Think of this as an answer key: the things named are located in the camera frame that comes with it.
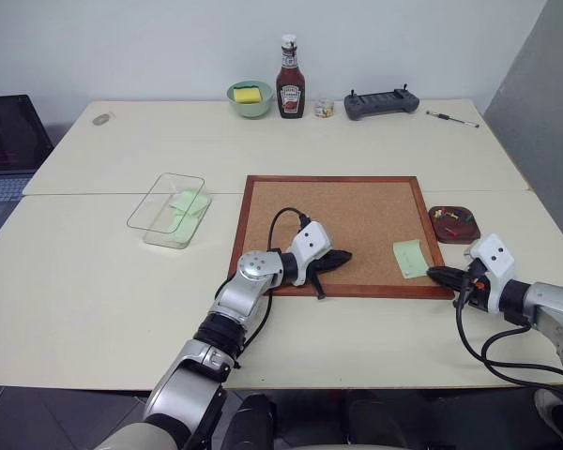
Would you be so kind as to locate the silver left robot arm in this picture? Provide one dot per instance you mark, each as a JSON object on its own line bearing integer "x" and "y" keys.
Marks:
{"x": 244, "y": 295}

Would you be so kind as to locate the grey partition panel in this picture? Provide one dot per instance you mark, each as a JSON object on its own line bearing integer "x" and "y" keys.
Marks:
{"x": 539, "y": 117}

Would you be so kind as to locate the small clear pushpin jar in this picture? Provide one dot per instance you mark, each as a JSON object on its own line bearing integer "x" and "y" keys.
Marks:
{"x": 324, "y": 109}

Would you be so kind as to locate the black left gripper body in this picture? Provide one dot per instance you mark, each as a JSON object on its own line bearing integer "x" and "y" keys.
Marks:
{"x": 320, "y": 265}

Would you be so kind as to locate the clear plastic box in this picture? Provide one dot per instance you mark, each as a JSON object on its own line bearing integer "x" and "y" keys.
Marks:
{"x": 169, "y": 211}

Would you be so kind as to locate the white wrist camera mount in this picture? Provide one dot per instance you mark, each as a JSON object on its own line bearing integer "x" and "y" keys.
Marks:
{"x": 495, "y": 255}
{"x": 312, "y": 241}

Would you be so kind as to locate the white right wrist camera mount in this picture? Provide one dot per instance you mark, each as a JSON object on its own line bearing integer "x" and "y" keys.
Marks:
{"x": 495, "y": 255}

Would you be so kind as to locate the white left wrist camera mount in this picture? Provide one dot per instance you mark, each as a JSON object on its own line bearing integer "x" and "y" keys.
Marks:
{"x": 312, "y": 241}

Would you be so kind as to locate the open laptop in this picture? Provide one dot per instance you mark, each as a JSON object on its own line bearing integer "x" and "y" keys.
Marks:
{"x": 7, "y": 140}

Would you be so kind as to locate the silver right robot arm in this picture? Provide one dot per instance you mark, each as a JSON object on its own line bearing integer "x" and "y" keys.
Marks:
{"x": 551, "y": 309}

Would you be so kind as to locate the green bowl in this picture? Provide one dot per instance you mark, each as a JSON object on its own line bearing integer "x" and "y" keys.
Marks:
{"x": 251, "y": 109}

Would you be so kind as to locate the black and white pen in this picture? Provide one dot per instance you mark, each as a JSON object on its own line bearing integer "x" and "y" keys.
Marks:
{"x": 450, "y": 118}

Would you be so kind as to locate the grey remote controller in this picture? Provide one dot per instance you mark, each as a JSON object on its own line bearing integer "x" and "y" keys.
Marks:
{"x": 380, "y": 105}

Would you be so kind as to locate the yellow sponge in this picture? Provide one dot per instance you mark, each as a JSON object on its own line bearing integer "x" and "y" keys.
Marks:
{"x": 248, "y": 94}

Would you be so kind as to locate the ketchup bottle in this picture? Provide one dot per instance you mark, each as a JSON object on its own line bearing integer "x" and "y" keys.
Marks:
{"x": 291, "y": 89}

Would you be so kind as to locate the wood-framed cork board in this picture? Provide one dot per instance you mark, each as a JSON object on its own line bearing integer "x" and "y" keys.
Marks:
{"x": 352, "y": 211}

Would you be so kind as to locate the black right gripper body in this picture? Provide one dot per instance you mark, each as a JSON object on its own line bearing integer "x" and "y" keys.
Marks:
{"x": 476, "y": 290}

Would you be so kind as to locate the dark wooden tray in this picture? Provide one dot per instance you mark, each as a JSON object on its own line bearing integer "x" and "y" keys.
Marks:
{"x": 455, "y": 233}

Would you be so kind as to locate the green sticky note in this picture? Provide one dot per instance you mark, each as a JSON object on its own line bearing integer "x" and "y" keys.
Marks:
{"x": 410, "y": 259}
{"x": 187, "y": 211}

